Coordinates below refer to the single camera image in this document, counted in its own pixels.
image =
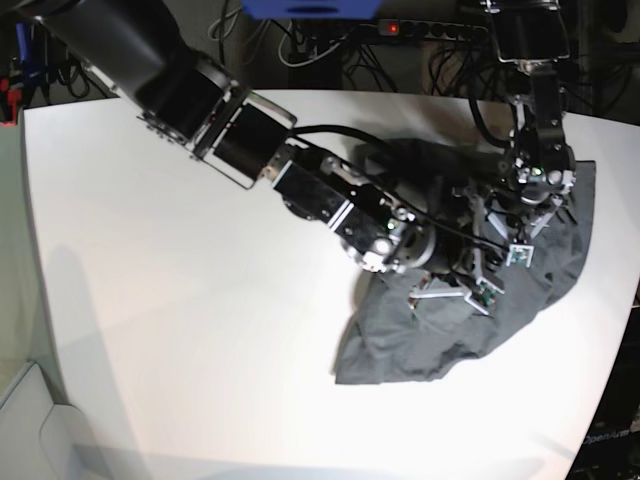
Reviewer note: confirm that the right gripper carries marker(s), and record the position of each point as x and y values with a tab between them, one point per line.
458	257

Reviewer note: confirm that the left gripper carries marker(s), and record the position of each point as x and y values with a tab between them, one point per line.
515	224

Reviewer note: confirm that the grey t-shirt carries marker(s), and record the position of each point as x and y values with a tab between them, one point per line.
402	332

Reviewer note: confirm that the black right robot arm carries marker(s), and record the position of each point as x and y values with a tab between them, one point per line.
387	221

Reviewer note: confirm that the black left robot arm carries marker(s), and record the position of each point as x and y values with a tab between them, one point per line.
531	38

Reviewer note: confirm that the black power strip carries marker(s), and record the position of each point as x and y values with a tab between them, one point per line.
427	30

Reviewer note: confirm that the blue box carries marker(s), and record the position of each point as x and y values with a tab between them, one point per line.
311	9

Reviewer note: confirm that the blue tool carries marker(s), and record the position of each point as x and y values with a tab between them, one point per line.
29	65

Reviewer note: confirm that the red clamp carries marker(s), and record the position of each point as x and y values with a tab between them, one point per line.
11	99

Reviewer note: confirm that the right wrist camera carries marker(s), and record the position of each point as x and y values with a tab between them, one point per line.
489	292

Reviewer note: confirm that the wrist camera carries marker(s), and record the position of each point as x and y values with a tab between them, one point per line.
520	254
489	292

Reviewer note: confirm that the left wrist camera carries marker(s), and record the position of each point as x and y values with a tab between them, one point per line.
520	254

